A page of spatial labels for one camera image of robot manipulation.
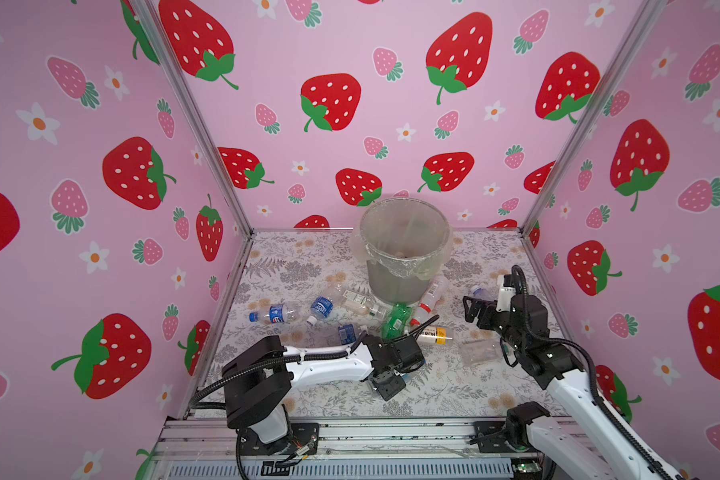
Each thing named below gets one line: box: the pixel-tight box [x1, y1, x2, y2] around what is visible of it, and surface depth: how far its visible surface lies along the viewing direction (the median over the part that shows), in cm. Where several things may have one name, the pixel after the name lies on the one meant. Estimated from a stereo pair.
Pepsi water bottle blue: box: [249, 301, 301, 324], surface depth 95 cm
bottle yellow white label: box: [416, 325, 456, 345], surface depth 88 cm
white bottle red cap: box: [410, 275, 446, 327], surface depth 98 cm
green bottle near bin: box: [381, 303, 411, 342], surface depth 92 cm
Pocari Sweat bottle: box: [306, 296, 334, 326], surface depth 95 cm
